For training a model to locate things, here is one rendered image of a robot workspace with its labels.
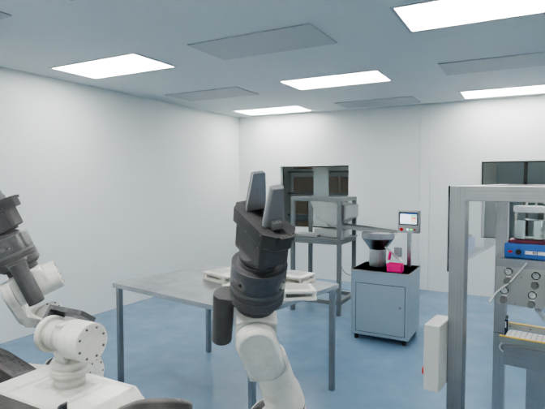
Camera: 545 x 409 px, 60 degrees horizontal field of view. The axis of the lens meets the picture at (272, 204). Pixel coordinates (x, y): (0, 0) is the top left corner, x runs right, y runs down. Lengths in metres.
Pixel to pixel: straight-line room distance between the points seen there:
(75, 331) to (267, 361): 0.32
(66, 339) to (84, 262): 5.54
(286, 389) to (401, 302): 4.31
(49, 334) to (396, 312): 4.51
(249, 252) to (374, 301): 4.55
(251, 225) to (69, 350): 0.37
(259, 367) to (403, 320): 4.44
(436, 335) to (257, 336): 1.31
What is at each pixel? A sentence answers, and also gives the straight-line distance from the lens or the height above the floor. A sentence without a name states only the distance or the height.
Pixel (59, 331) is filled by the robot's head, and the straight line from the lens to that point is 0.89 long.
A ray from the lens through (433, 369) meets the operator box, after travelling 2.04.
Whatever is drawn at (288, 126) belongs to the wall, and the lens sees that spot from 8.55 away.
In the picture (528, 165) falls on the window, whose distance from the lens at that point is 7.69.
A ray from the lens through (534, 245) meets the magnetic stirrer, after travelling 2.67.
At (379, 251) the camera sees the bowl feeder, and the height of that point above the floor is 0.93.
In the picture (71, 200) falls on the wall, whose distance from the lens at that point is 6.21.
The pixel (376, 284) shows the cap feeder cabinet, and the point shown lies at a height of 0.62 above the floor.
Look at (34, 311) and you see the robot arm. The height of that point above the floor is 1.41.
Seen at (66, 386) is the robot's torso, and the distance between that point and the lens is 0.91.
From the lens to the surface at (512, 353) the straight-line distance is 2.78.
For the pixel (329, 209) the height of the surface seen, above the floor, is 1.34.
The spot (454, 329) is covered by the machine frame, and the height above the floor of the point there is 1.12.
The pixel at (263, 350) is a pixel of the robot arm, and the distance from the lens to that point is 0.77.
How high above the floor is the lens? 1.72
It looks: 3 degrees down
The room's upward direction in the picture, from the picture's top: straight up
